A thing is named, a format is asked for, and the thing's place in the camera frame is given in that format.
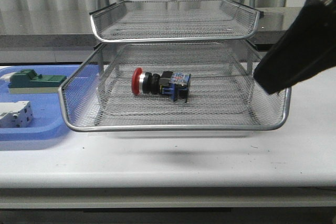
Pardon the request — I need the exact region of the white circuit breaker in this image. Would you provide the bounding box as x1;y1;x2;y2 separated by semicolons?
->
1;101;33;128

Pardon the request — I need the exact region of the grey stone counter ledge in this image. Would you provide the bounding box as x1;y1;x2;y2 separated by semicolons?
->
1;7;301;66

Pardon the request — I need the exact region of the red emergency stop push button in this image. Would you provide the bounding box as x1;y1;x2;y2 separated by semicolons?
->
131;68;191;103

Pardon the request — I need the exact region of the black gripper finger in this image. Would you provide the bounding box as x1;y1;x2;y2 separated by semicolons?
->
253;0;335;90
266;43;335;94

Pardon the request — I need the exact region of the mesh rack tray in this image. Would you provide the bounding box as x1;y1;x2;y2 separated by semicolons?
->
90;0;261;44
59;40;291;132

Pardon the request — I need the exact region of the green electrical module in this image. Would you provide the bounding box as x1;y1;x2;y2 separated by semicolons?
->
1;69;67;94

